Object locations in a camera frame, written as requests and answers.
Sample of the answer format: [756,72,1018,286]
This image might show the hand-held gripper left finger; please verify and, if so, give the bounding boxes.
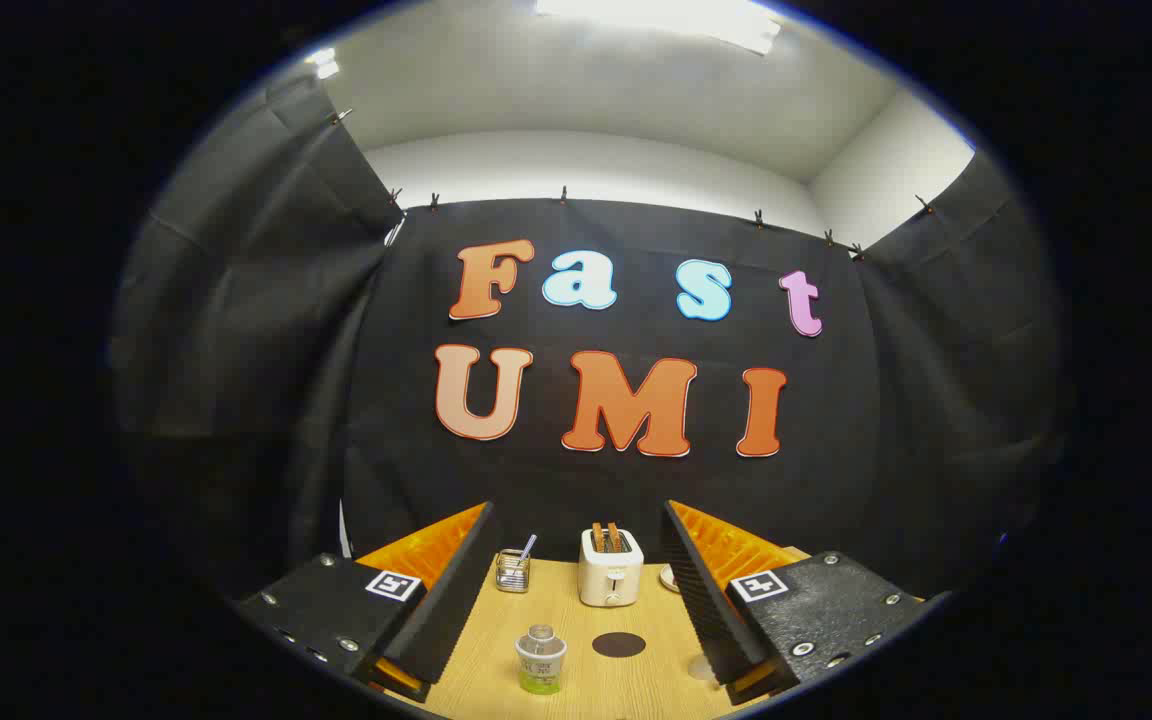
[236,500,497,704]

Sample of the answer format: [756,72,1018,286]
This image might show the white toaster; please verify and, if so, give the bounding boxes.
[579,527,645,608]

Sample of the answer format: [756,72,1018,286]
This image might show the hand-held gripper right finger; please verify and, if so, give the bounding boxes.
[661,500,949,706]

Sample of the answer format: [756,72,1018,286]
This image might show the wooden table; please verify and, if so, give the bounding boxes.
[386,555,807,720]

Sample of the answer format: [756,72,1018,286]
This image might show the white green label juice bottle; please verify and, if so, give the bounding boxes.
[516,625,568,696]

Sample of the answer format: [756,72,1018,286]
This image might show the wire mesh utensil holder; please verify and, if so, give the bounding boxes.
[495,549,532,594]

